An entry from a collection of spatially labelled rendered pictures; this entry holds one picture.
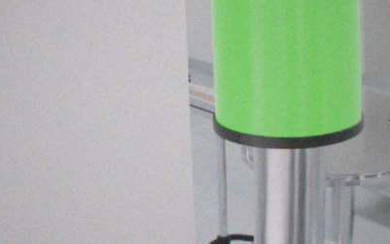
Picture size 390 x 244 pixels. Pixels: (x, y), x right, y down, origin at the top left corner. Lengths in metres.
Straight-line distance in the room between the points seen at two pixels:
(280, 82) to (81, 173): 1.67
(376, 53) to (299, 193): 7.08
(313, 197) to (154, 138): 1.71
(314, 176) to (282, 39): 0.05
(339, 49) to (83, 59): 1.61
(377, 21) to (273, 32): 7.06
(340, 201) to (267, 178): 4.09
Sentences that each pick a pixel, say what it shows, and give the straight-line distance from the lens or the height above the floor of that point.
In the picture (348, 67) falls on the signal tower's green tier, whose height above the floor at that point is 2.22.
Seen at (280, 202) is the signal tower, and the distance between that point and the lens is 0.30.
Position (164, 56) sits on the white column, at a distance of 1.99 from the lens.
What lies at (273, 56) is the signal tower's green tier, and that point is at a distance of 0.28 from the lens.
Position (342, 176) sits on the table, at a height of 0.92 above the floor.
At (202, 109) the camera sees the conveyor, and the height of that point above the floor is 0.88.
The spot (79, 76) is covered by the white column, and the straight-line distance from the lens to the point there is 1.89.
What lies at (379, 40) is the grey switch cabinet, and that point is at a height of 0.80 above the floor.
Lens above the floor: 2.29
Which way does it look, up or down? 17 degrees down
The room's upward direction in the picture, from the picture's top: 2 degrees counter-clockwise
